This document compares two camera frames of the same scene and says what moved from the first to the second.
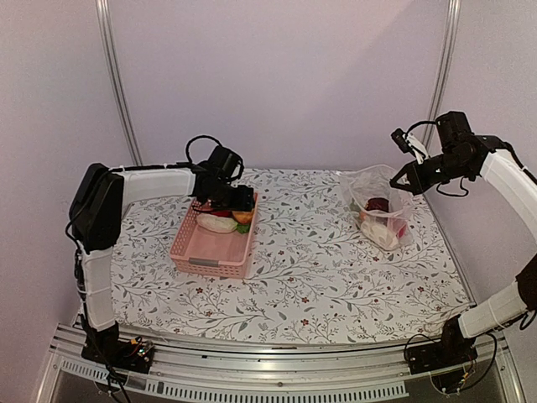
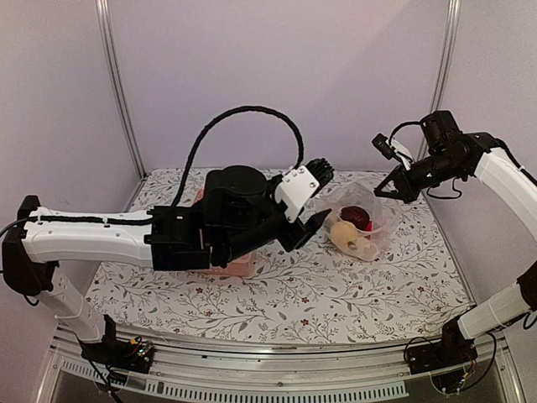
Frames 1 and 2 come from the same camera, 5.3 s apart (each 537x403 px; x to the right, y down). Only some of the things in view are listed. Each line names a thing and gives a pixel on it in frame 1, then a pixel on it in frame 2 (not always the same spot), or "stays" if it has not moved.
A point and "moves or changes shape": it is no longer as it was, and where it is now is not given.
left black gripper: (245, 201) -> (291, 241)
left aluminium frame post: (112, 70) stays
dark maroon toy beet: (377, 204) -> (356, 215)
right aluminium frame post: (444, 65) stays
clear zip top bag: (383, 214) moves or changes shape
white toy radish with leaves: (377, 231) -> (366, 248)
